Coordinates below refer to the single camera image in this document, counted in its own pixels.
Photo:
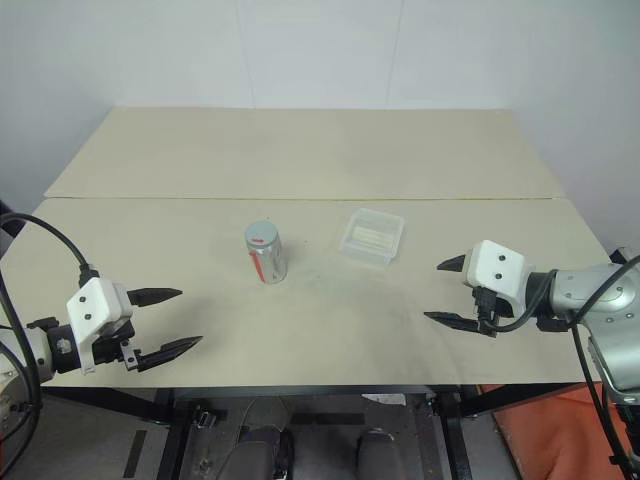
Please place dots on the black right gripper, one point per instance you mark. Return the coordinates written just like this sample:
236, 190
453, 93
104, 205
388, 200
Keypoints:
487, 302

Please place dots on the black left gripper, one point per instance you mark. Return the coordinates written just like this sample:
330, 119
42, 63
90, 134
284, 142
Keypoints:
112, 347

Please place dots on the silver bottle with red stripe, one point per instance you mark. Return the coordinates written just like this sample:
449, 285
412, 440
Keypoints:
272, 265

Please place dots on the grey round lid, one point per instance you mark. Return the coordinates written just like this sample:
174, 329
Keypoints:
261, 234

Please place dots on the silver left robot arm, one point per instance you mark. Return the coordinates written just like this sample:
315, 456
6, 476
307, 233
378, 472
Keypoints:
42, 352

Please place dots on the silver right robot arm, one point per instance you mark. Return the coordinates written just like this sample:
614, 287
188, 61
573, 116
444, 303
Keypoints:
575, 290

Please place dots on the clear plastic container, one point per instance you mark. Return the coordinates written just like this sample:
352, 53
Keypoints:
372, 237

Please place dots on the crumpled white scrap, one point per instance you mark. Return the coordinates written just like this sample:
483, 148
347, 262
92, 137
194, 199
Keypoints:
384, 399

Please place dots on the black tape strip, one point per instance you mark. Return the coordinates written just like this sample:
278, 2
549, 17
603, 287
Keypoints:
327, 419
136, 452

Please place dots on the dark grey rounded shape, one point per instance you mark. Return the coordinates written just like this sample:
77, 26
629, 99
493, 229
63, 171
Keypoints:
260, 452
378, 457

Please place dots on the orange cloth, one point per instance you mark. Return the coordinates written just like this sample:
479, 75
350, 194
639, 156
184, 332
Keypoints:
550, 435

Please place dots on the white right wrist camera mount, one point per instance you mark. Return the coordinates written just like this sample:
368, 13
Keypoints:
500, 272

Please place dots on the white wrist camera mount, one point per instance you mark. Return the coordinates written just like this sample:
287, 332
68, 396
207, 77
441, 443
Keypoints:
97, 305
500, 272

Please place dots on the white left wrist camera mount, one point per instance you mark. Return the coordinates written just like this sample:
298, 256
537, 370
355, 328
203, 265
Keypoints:
97, 305

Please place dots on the black metal table frame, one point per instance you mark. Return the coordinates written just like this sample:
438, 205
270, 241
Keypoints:
172, 425

